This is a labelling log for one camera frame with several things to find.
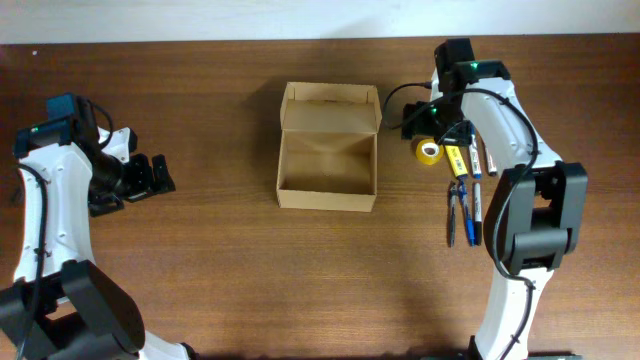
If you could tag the black cap whiteboard marker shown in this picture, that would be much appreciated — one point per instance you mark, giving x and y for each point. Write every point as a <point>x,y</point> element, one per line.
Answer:
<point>490,163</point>

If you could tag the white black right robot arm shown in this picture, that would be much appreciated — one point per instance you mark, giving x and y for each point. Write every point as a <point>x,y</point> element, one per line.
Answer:
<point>535,215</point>

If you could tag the yellow tape roll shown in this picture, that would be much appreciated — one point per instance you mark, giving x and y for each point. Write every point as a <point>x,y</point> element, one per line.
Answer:
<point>427,151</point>

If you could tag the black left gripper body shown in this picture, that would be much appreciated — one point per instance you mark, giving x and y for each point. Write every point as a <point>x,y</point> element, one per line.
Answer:
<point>137,176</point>

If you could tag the white black permanent marker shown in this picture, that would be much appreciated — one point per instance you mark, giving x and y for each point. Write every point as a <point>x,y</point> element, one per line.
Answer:
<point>477,216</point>

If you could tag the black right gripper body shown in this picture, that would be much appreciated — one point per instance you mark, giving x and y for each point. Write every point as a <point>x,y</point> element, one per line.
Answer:
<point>439,121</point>

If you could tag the brown cardboard box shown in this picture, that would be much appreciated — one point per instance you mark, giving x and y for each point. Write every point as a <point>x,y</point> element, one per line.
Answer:
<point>328,148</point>

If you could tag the blue clear ballpoint pen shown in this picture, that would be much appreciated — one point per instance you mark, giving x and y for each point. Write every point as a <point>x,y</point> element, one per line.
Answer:
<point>468,220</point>

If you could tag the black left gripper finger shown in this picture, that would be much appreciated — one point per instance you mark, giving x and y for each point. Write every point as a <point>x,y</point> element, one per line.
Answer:
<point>163,183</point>
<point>105,205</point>

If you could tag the blue cap whiteboard marker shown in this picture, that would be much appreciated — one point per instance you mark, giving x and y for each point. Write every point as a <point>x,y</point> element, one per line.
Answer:
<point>474,155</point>

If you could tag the yellow highlighter black cap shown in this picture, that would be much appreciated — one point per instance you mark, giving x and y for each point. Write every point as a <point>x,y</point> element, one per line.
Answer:
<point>456,162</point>

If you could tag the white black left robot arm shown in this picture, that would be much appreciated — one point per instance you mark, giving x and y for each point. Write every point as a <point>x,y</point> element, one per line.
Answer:
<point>60,304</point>

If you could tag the black clear ballpoint pen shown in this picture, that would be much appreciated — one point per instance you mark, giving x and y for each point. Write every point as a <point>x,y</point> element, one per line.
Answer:
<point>451,225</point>

